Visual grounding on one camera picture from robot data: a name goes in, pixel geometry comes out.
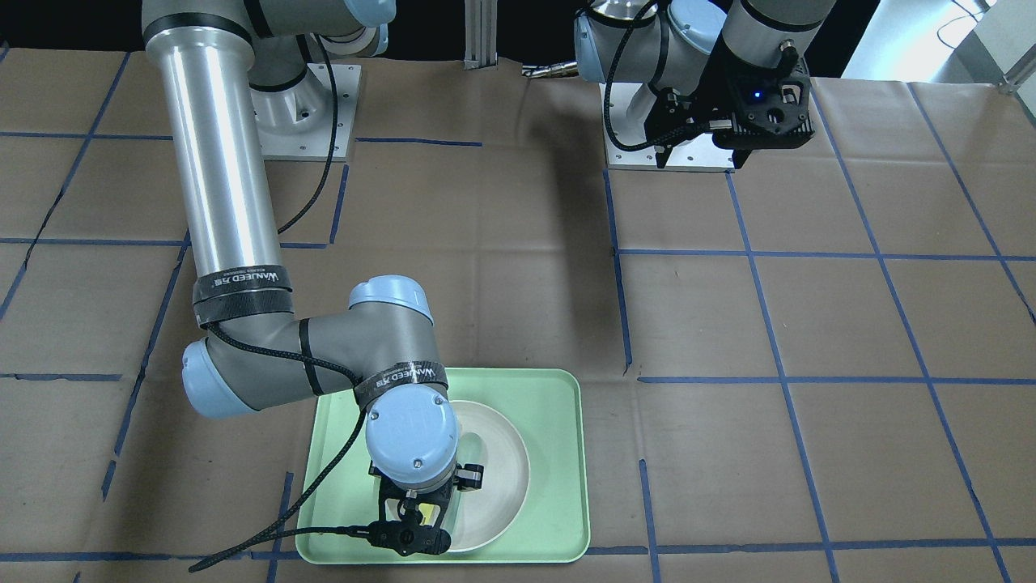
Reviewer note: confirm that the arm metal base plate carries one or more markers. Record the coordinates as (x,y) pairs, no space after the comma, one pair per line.
(296,123)
(629,105)

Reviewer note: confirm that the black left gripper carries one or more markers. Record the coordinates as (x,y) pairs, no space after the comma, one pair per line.
(715,91)

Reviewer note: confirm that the aluminium frame post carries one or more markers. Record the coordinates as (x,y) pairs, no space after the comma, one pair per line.
(480,34)

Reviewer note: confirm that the white round plate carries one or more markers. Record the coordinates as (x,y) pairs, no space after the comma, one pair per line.
(487,439)

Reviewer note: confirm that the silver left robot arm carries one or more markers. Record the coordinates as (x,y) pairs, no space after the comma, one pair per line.
(687,86)

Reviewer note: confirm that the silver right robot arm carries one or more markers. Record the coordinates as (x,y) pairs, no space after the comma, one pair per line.
(212,56)

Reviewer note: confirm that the light green plastic tray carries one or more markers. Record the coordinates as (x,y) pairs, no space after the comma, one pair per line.
(553,524)

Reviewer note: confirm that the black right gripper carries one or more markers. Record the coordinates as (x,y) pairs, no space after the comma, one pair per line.
(470,475)

